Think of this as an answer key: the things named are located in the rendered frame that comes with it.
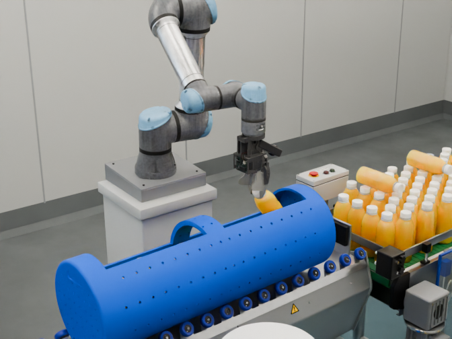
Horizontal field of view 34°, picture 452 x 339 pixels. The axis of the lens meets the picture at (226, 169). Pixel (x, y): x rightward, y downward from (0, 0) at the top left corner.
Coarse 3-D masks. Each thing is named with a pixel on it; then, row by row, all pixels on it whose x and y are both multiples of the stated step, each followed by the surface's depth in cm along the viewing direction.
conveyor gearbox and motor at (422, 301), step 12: (420, 288) 262; (432, 288) 262; (408, 300) 261; (420, 300) 257; (432, 300) 255; (444, 300) 258; (408, 312) 263; (420, 312) 258; (432, 312) 256; (444, 312) 262; (408, 324) 263; (420, 324) 259; (432, 324) 259; (444, 324) 263; (408, 336) 267; (420, 336) 262; (432, 336) 261; (444, 336) 261
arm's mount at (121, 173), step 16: (128, 160) 281; (176, 160) 282; (112, 176) 275; (128, 176) 268; (176, 176) 269; (192, 176) 270; (128, 192) 267; (144, 192) 260; (160, 192) 264; (176, 192) 268
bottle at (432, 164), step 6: (414, 150) 306; (408, 156) 305; (414, 156) 303; (420, 156) 302; (426, 156) 300; (432, 156) 299; (408, 162) 306; (414, 162) 303; (420, 162) 301; (426, 162) 299; (432, 162) 297; (438, 162) 296; (444, 162) 296; (420, 168) 302; (426, 168) 299; (432, 168) 297; (438, 168) 295
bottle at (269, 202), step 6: (270, 192) 240; (258, 198) 238; (264, 198) 238; (270, 198) 239; (276, 198) 242; (258, 204) 239; (264, 204) 238; (270, 204) 239; (276, 204) 241; (264, 210) 240; (270, 210) 240
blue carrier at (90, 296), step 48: (288, 192) 259; (192, 240) 218; (240, 240) 224; (288, 240) 234; (96, 288) 197; (144, 288) 203; (192, 288) 212; (240, 288) 225; (96, 336) 201; (144, 336) 209
